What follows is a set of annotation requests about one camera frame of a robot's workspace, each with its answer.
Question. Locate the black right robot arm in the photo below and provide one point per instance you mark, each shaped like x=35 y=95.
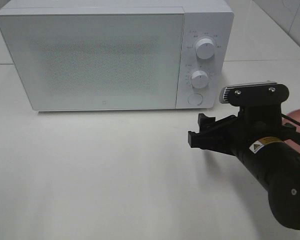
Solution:
x=281 y=180

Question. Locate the white microwave oven body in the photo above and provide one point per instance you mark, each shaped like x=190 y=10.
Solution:
x=202 y=18

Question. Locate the white upper microwave knob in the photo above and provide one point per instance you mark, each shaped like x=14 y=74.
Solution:
x=205 y=48

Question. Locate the white microwave door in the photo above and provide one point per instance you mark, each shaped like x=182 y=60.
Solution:
x=96 y=62

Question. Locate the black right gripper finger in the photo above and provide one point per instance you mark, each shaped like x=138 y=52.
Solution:
x=211 y=125
x=221 y=140

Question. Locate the white round door button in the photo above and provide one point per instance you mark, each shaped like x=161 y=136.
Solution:
x=195 y=99

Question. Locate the white microwave knob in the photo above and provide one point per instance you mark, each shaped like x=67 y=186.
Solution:
x=199 y=79
x=205 y=48

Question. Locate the white lower microwave knob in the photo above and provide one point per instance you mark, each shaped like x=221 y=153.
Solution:
x=199 y=79

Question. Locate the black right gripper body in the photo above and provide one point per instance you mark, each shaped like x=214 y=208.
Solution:
x=257 y=133

